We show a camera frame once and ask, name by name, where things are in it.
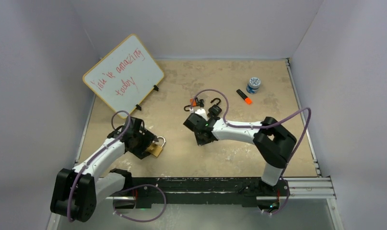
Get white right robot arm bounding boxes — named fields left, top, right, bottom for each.
left=183, top=113, right=297, bottom=195

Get blue white round jar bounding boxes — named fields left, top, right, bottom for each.
left=246, top=77, right=261, bottom=94

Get whiteboard with red writing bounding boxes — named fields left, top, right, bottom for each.
left=82, top=34, right=164, bottom=113

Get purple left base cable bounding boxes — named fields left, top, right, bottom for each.
left=112, top=184, right=167, bottom=223

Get brass padlock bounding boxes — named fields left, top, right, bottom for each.
left=146, top=136, right=166, bottom=158

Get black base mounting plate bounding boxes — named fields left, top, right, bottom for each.
left=113, top=177, right=290, bottom=211

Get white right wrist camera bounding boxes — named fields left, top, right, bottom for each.
left=194, top=108, right=208, bottom=121

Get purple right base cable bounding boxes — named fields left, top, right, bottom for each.
left=260, top=179, right=293, bottom=217

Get orange padlock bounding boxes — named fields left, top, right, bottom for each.
left=184, top=98, right=198, bottom=112

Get black padlock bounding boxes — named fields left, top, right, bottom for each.
left=207, top=97, right=222, bottom=117

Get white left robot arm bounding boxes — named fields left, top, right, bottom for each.
left=50, top=116, right=159, bottom=222

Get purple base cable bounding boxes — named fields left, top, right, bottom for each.
left=260, top=179, right=293, bottom=217
left=112, top=184, right=167, bottom=223

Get black-headed keys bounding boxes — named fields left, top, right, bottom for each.
left=194, top=98, right=204, bottom=108

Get orange black highlighter marker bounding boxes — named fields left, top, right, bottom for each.
left=236, top=89, right=252, bottom=104

